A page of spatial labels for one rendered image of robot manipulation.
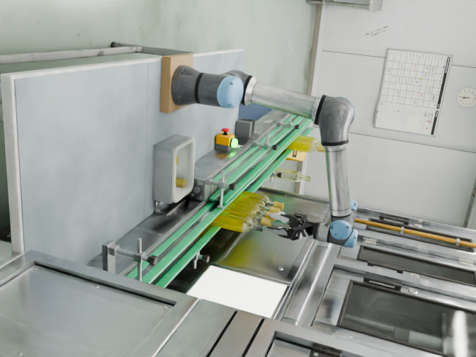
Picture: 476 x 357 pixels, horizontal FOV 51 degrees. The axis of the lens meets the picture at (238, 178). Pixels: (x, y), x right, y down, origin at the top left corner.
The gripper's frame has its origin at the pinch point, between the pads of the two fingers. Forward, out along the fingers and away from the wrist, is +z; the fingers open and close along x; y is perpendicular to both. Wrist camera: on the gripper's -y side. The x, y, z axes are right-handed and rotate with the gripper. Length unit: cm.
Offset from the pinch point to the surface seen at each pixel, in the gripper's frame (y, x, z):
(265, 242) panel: 5.9, -12.6, 2.2
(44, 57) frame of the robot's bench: -18, 58, 95
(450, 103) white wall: 593, -31, -96
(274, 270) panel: -14.6, -13.1, -7.8
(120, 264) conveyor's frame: -64, 4, 31
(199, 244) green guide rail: -24.6, -4.0, 20.5
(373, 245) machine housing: 34, -16, -41
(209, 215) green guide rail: -14.2, 3.7, 21.3
